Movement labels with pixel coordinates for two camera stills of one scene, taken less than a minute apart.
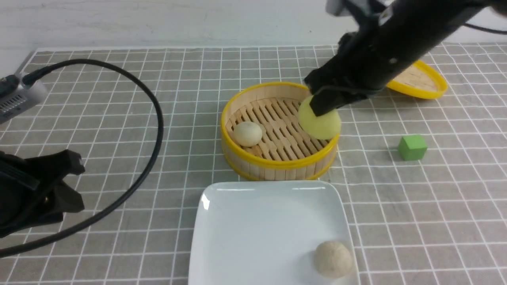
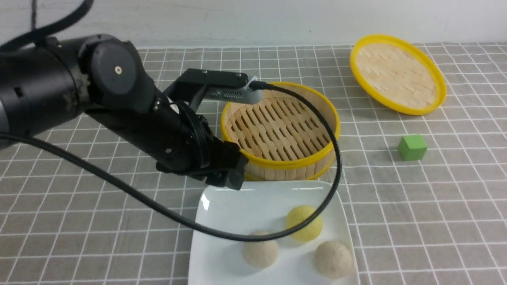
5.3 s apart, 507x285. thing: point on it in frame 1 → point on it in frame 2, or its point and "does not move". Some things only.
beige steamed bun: (332, 259) does not move
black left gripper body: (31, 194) → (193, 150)
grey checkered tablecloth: (426, 177) does not move
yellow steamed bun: (326, 126) → (309, 230)
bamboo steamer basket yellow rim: (285, 152) does not move
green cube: (412, 147) does not move
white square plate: (267, 232) does not move
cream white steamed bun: (247, 133) → (260, 254)
